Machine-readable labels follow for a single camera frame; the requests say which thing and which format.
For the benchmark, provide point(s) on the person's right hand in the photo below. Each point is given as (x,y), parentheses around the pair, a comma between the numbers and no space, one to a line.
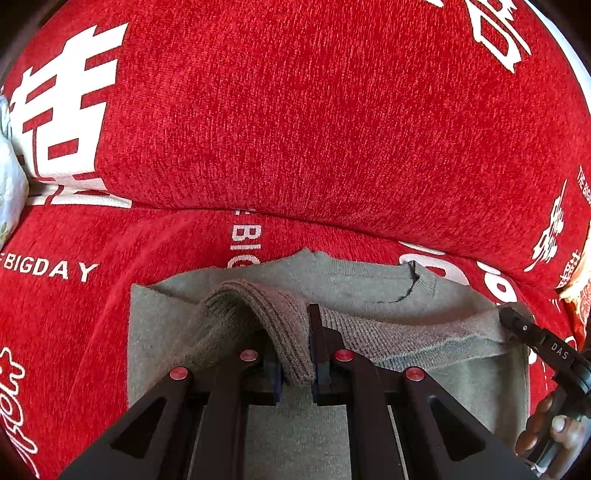
(535,429)

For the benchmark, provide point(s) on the grey knit sweater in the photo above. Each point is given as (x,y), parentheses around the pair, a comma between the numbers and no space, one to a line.
(369,286)

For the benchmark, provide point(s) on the red printed sofa cover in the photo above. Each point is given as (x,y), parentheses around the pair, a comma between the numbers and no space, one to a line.
(300,115)

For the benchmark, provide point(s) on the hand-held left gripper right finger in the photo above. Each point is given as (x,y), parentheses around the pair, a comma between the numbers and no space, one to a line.
(318,378)

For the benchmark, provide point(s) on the white floral cloth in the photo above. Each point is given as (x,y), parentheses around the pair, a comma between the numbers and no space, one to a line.
(9,194)

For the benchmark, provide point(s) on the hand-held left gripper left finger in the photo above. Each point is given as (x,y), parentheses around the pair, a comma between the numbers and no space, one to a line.
(276,383)

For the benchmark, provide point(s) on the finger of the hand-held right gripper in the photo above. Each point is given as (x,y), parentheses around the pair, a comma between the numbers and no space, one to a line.
(521,325)

